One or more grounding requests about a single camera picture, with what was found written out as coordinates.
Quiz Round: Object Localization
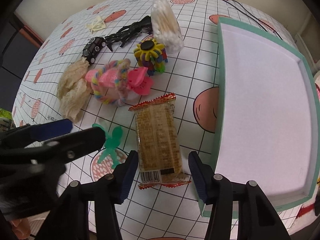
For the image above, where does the green translucent toy figure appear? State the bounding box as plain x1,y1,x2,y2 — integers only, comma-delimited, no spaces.
92,124,123,169

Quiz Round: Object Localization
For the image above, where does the cream lace scrunchie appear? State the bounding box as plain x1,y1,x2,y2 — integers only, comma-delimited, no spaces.
56,57,92,123

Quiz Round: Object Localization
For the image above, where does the orange snack bar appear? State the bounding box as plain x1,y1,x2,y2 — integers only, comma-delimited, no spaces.
129,93,190,190

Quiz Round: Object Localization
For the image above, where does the pink hair roller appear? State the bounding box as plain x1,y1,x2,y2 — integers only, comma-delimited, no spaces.
85,67,153,95

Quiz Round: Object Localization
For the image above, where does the rainbow pastel scrunchie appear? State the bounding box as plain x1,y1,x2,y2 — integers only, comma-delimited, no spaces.
92,59,131,107

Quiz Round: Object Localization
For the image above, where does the black toy car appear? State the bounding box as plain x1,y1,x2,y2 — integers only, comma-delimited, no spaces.
82,37,106,64

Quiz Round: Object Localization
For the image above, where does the yellow multicolour fidget spinner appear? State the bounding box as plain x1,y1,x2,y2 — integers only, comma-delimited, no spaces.
133,36,168,76

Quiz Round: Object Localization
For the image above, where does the cream small hair clip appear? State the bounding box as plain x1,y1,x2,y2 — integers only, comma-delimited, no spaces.
86,16,106,33

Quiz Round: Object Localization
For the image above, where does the black claw hair clip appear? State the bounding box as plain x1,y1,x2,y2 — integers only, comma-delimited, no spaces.
104,16,153,51

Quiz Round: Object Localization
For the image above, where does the cotton swabs plastic bag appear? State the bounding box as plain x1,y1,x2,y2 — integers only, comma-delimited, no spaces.
151,0,184,54

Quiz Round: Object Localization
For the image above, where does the teal shallow box tray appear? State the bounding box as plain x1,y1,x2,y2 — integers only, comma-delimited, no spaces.
209,17,319,211

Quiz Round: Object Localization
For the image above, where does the pomegranate grid tablecloth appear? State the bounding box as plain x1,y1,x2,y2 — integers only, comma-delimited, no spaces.
12,0,294,239

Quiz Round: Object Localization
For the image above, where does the black cable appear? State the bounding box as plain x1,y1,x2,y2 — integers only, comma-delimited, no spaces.
199,0,283,41

